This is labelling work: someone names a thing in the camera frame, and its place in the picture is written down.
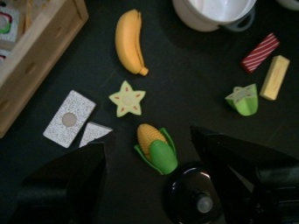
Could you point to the white toy pot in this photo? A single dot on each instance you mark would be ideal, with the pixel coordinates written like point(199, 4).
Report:
point(202, 17)

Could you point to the red striped block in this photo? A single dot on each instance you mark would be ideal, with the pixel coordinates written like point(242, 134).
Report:
point(259, 52)

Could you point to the black pot lid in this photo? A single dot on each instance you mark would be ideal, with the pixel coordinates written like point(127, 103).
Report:
point(187, 189)

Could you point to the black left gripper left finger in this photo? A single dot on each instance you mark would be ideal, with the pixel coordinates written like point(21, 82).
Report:
point(61, 186)

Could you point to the yellow toy banana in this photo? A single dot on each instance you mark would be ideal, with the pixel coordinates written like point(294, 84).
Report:
point(128, 40)

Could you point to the white speckled triangle block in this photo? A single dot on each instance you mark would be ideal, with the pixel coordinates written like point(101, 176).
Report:
point(93, 132)

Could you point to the star fruit slice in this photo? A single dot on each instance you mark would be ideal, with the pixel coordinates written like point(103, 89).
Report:
point(127, 99)

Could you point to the wooden crate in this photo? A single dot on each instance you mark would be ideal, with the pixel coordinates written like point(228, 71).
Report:
point(39, 58)

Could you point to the white speckled rectangular block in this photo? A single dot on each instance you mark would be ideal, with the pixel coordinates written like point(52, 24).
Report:
point(57, 131)

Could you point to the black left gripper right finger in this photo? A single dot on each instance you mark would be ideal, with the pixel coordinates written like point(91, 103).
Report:
point(256, 175)

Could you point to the pale yellow butter block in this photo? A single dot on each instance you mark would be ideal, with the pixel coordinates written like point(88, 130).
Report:
point(274, 77)

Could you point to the toy corn with green husk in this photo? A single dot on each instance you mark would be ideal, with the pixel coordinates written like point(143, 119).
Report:
point(159, 154)

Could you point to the white printed tile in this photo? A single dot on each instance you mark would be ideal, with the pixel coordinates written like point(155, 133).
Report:
point(1, 55)
point(9, 32)

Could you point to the green star fruit half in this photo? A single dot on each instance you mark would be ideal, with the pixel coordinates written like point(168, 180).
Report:
point(244, 105)

